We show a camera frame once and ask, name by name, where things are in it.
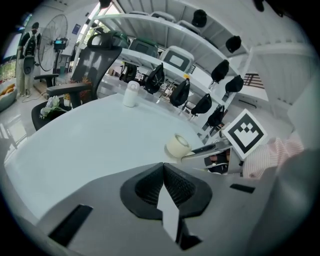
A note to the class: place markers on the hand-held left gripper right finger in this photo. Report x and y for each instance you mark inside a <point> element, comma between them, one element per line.
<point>197,197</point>

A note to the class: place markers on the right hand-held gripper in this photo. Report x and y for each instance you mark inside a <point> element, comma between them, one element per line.
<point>246,133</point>

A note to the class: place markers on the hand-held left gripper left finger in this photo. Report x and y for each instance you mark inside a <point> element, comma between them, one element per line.
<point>130,195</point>

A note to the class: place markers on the small cream fan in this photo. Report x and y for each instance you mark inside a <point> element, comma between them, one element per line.
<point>175,147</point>

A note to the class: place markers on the person's right forearm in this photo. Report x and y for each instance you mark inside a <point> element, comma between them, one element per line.
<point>267,157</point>

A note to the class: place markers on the large black standing fan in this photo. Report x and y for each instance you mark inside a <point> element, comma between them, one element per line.
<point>53,45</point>

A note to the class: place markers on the black cap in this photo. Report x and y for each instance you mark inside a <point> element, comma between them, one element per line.
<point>220,70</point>
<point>234,84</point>
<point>199,18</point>
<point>233,43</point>

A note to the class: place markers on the black stair railing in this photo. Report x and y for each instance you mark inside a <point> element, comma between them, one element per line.
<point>253,80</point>

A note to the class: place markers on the white bottle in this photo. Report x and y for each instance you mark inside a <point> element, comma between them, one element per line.
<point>130,96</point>

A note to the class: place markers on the white suitcase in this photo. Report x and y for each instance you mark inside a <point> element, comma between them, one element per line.
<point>176,58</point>

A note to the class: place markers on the black backpack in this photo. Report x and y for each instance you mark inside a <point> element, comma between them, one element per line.
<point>128,72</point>

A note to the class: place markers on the white shelf rack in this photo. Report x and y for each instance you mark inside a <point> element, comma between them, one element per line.
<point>175,37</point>

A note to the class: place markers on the orange potted plant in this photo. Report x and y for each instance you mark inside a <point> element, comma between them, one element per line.
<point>81,87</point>

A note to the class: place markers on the green suitcase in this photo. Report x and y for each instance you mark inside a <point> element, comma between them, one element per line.
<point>144,48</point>
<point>119,39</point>

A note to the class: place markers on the white artificial flowers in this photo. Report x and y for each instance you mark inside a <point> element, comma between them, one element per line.
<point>51,105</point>

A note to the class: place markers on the black mesh office chair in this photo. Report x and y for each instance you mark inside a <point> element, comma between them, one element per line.
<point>96,65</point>

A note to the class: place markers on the grey beanbag seat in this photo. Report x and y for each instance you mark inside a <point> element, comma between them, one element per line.
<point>6,100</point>

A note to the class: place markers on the small screen on stand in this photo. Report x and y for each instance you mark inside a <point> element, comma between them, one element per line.
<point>60,43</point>

